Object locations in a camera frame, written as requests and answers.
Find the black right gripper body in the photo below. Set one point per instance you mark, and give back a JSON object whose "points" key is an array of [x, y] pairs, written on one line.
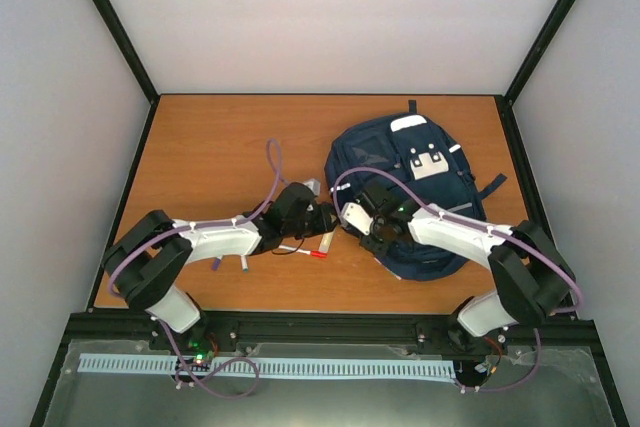
{"points": [[380, 247]]}

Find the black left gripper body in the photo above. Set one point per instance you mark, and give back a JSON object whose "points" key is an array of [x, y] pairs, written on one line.
{"points": [[304, 229]]}

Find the navy blue student backpack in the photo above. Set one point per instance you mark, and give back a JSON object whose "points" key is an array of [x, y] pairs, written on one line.
{"points": [[415, 150]]}

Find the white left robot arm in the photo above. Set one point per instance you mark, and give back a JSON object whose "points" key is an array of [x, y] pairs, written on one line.
{"points": [[143, 266]]}

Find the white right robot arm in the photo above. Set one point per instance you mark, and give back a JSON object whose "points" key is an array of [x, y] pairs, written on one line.
{"points": [[531, 278]]}

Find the red capped white marker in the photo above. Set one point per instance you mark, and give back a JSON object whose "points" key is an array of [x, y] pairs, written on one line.
{"points": [[284, 249]]}

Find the green capped white marker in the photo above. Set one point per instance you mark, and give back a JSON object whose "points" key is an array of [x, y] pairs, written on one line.
{"points": [[244, 264]]}

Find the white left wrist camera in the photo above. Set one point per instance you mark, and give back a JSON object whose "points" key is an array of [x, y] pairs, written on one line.
{"points": [[314, 185]]}

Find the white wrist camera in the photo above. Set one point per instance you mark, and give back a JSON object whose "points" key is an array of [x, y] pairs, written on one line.
{"points": [[355, 216], [314, 185]]}

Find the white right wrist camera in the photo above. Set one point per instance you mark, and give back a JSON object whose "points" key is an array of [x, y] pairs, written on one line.
{"points": [[355, 216]]}

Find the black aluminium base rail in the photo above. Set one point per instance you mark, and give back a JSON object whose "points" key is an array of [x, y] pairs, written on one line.
{"points": [[232, 331]]}

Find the light blue slotted cable duct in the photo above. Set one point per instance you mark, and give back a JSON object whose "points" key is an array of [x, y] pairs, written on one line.
{"points": [[272, 368]]}

